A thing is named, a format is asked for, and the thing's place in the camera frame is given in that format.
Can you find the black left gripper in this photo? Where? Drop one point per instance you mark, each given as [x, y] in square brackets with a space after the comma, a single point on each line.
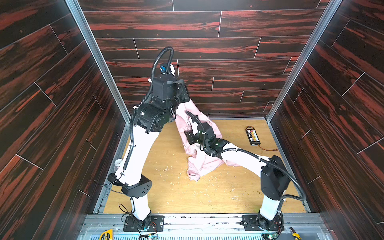
[183, 92]

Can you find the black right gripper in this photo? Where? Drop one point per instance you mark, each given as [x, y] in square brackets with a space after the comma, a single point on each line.
[191, 138]

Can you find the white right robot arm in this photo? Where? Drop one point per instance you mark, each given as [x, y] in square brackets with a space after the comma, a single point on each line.
[277, 184]

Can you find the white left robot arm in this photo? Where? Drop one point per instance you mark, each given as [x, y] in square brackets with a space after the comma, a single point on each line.
[157, 108]

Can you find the yellow tape measure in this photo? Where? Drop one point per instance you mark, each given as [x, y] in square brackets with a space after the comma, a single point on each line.
[107, 235]

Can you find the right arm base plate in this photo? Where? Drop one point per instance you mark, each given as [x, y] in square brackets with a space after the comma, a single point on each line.
[249, 223]

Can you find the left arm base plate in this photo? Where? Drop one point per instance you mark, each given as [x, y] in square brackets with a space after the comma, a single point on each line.
[152, 223]

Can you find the aluminium corner post left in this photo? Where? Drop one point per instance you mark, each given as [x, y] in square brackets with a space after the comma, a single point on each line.
[91, 42]

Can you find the aluminium corner post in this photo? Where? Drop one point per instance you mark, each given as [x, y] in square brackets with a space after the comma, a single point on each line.
[318, 31]
[91, 42]

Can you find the yellow handled tool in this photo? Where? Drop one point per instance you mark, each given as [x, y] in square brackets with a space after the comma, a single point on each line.
[295, 234]

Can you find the aluminium front rail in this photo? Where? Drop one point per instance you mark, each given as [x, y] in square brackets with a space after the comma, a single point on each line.
[205, 227]

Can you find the aluminium corner post right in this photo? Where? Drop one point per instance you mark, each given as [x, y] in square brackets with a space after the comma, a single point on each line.
[318, 31]

